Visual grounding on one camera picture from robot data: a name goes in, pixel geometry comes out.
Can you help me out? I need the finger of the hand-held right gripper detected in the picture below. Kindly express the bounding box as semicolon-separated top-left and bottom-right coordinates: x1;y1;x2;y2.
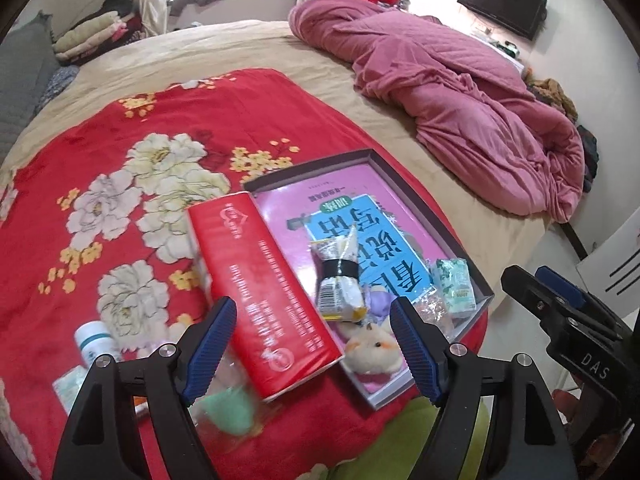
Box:
501;266;618;346
534;266;633;333

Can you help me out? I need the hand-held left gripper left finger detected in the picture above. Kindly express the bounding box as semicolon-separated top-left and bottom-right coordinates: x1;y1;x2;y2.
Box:
52;296;238;480

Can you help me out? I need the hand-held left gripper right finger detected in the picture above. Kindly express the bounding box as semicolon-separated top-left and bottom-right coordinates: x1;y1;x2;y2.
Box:
390;297;581;480

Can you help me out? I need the clear plastic bag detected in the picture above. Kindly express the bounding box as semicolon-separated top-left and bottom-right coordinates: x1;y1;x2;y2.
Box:
412;290;458;331

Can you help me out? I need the cream hamster plush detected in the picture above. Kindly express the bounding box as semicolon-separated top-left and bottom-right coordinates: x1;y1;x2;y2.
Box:
340;320;403;376

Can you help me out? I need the purple sachet pouch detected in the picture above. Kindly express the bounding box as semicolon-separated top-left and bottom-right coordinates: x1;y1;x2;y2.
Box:
367;290;396;318

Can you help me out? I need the green plush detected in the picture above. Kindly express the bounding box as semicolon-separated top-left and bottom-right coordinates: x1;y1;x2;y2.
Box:
190;355;281;441

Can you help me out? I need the small green tissue pack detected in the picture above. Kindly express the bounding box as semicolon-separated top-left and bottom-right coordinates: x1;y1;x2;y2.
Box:
431;257;473;320

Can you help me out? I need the yellow white snack packet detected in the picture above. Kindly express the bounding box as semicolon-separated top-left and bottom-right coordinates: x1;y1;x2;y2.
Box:
309;225;368;322

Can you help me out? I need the large green tissue pack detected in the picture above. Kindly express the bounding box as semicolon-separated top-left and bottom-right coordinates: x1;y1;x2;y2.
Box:
52;364;91;416

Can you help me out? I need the dark box with pink book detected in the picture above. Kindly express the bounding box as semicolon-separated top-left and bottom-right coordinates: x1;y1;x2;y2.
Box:
243;149;495;411

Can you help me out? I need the white panel with black stripes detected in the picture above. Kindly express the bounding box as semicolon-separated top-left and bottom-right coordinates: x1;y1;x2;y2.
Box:
575;210;640;316

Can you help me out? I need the red and white carton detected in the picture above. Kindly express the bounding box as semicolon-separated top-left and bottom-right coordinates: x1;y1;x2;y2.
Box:
187;192;345;403

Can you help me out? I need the white supplement bottle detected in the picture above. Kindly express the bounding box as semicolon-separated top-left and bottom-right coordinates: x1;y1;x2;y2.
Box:
74;321;123;366

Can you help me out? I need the pink quilt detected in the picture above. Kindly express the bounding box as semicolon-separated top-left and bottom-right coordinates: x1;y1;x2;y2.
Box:
288;0;586;224

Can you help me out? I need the red floral blanket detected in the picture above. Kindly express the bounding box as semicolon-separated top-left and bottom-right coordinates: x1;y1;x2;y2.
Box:
0;69;488;480

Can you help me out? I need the black television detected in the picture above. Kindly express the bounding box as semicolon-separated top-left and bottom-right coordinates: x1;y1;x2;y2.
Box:
457;0;548;42

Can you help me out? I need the beige bed sheet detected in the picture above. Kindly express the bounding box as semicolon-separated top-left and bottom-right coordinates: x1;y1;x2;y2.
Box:
0;20;551;321

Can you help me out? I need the blue patterned pillow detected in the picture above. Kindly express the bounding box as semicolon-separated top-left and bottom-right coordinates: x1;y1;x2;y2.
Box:
40;64;81;106

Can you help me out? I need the stack of folded clothes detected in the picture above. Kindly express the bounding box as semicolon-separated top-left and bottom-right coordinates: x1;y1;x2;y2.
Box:
52;0;151;66

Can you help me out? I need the grey quilted headboard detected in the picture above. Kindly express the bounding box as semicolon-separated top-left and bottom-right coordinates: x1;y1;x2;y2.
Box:
0;12;61;141

